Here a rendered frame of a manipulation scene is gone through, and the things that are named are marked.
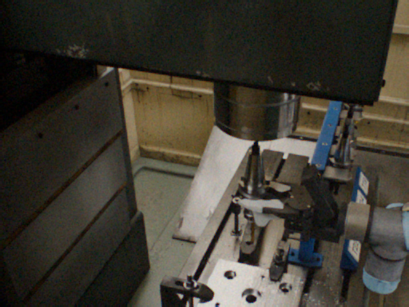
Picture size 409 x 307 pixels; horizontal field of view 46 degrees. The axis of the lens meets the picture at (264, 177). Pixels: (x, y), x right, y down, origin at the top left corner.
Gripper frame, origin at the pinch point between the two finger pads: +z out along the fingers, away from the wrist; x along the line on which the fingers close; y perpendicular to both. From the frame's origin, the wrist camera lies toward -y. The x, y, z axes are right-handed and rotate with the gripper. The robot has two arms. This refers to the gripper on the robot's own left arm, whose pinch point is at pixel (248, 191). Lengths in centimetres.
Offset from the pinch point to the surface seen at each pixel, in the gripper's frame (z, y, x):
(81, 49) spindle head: 24.3, -30.7, -12.7
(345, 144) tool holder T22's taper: -16.8, 2.0, 29.3
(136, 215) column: 45, 42, 31
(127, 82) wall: 80, 29, 95
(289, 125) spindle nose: -7.8, -19.1, -4.3
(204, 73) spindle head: 4.4, -29.7, -12.6
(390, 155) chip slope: -34, 44, 100
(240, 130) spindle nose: -0.3, -18.5, -8.1
